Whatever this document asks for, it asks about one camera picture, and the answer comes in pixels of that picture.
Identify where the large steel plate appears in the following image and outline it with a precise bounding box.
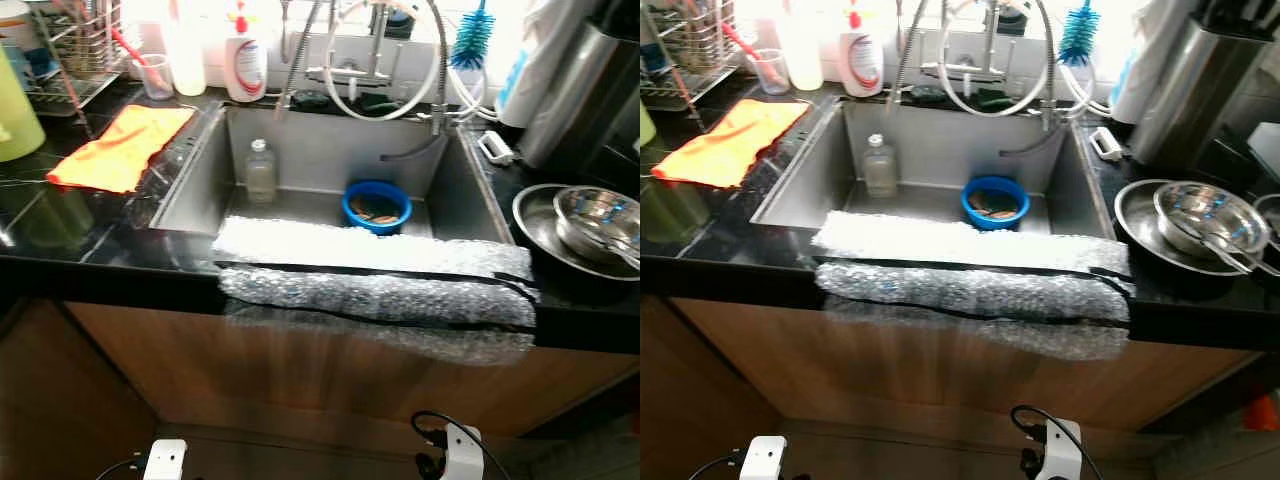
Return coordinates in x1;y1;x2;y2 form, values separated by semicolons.
1113;178;1273;276
512;183;641;281

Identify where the clear drain tube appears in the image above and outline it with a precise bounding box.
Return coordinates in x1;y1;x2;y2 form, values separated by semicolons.
1000;120;1061;158
380;125;451;163

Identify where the clear glass bottle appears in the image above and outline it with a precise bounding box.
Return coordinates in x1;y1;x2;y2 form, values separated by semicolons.
245;138;278;204
862;133;898;199

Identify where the white soap pump bottle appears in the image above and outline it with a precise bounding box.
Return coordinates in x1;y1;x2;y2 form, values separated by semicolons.
838;0;885;98
222;0;269;103

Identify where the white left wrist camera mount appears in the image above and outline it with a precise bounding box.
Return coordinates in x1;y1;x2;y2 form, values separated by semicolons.
740;436;788;480
143;438;189;480

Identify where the red toothbrush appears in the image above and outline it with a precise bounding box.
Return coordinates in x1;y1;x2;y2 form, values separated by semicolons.
110;28;161;76
722;22;771;63

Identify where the blue plastic bowl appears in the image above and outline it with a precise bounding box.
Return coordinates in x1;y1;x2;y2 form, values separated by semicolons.
342;180;413;236
960;175;1031;231

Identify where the bubble wrap sheet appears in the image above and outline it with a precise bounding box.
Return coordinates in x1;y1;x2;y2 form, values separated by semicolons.
212;215;541;366
812;210;1136;361

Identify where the blue bottle brush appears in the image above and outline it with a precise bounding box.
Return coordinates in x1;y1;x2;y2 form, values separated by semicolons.
1058;0;1101;67
450;0;496;71

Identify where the metal wire dish rack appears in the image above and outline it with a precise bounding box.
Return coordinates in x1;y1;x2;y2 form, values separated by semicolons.
640;0;746;111
20;0;126;116

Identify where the chrome sink faucet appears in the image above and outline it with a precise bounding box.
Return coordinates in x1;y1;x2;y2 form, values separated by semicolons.
890;0;1061;136
275;0;456;141

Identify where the pale yellow translucent bottle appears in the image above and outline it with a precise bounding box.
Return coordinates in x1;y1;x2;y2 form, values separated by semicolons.
165;10;208;97
780;5;826;91

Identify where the orange cleaning cloth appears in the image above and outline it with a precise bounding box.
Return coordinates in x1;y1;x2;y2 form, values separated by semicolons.
651;98;813;189
46;103;197;195

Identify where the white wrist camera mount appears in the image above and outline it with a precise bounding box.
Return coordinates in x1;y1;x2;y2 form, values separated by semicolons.
437;425;486;480
740;436;788;480
1040;420;1084;480
143;438;189;480

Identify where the clear plastic cup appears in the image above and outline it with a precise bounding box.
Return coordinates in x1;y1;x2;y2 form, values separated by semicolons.
750;48;791;96
135;55;176;101

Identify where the stainless steel sink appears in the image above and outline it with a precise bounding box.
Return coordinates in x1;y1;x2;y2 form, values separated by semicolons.
150;100;516;246
750;98;1119;241

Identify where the white flexible hose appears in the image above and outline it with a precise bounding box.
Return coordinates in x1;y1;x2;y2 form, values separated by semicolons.
322;0;491;123
935;0;1101;119

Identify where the wooden cabinet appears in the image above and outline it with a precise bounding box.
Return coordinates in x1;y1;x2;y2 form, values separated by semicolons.
640;293;1280;436
0;298;641;441

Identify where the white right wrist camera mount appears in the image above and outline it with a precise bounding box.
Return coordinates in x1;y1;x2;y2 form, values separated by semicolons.
1040;420;1084;480
437;425;486;480

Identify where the stainless steel cylinder container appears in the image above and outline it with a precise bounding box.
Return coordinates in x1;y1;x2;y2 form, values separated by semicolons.
1128;5;1280;169
518;15;641;171

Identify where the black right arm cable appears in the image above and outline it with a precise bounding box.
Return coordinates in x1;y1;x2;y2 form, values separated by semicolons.
1010;403;1106;480
410;409;511;480

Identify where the orange plastic object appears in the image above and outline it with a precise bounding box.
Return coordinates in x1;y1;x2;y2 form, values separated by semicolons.
1245;395;1280;433

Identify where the large steel bowl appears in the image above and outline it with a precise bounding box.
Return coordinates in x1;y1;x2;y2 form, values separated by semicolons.
1153;182;1271;263
553;186;641;266

